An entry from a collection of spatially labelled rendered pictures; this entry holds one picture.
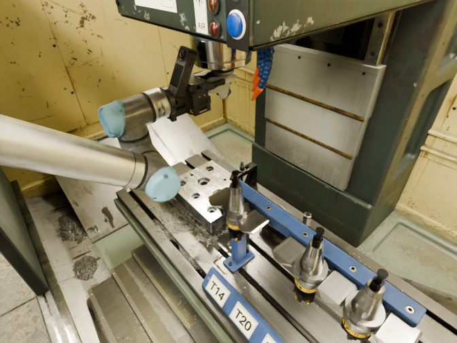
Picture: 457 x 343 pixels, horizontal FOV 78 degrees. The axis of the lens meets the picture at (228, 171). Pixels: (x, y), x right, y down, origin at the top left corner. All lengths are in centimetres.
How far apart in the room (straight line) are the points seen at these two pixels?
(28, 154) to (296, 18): 45
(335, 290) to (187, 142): 145
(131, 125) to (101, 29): 109
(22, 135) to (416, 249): 155
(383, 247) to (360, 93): 79
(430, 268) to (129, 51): 183
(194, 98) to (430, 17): 67
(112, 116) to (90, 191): 104
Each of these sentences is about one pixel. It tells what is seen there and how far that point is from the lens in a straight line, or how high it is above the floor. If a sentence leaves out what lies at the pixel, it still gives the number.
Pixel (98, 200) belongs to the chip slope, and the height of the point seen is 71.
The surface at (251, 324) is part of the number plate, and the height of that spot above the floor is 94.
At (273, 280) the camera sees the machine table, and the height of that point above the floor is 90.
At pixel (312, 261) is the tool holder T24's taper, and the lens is 56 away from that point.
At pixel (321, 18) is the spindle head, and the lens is 53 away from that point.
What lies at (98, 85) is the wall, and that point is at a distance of 176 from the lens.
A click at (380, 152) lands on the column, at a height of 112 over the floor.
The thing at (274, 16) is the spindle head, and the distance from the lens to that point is 44.
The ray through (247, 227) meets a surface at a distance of 66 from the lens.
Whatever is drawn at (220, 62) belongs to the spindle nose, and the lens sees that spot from 73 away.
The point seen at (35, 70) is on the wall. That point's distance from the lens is 168.
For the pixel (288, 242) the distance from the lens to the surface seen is 64.
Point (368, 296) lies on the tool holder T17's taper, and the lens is 53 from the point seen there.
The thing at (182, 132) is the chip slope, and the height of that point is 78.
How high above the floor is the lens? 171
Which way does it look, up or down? 38 degrees down
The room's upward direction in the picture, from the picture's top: 2 degrees counter-clockwise
